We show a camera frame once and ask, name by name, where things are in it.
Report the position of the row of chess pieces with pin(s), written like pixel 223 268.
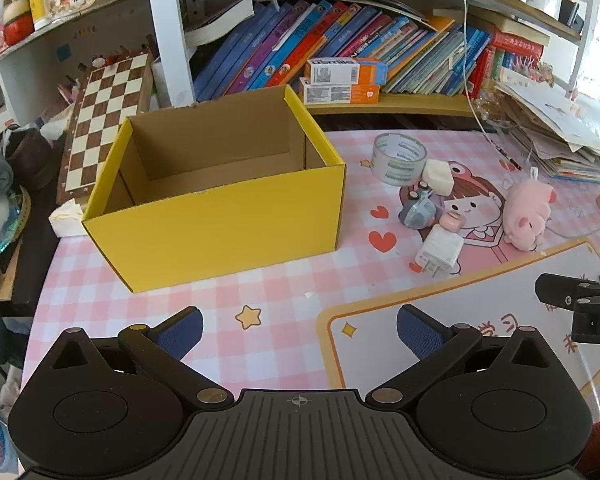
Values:
pixel 115 57

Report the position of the orange white carton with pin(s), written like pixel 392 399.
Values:
pixel 335 94
pixel 340 70

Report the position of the yellow cardboard box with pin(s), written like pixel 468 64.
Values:
pixel 220 230

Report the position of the thick black paperback book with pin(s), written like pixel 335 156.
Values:
pixel 215 22

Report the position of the pink rectangular case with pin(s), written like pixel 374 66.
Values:
pixel 452 221

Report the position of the wooden chessboard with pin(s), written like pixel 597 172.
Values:
pixel 105 120

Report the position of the brown bag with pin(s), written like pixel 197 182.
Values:
pixel 27 157

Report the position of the small black box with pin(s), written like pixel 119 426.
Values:
pixel 572 14

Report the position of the white orange-bordered mat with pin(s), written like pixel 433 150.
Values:
pixel 480 310

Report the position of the pink cartoon desk mat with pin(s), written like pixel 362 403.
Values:
pixel 290 280

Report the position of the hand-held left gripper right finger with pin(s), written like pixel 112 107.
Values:
pixel 420 332

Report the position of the crumpled white tissue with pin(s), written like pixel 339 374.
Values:
pixel 66 217

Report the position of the pink plush pig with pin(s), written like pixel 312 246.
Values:
pixel 527 215

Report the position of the white bookshelf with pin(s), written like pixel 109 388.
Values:
pixel 165 35

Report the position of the white foam cube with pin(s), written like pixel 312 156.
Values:
pixel 439 176

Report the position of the red cream jar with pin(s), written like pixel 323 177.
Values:
pixel 17 22

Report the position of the blue toy camera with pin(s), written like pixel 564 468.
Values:
pixel 420 207

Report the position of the clear tape roll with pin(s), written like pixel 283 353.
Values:
pixel 402 165

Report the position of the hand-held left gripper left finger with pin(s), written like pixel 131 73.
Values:
pixel 180 332

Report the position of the row of colourful books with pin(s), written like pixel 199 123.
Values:
pixel 280 45

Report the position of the stack of papers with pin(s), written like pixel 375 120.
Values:
pixel 555 125

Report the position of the white charger plug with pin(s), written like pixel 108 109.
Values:
pixel 440 250

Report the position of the thick red dictionary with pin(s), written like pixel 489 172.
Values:
pixel 517 45

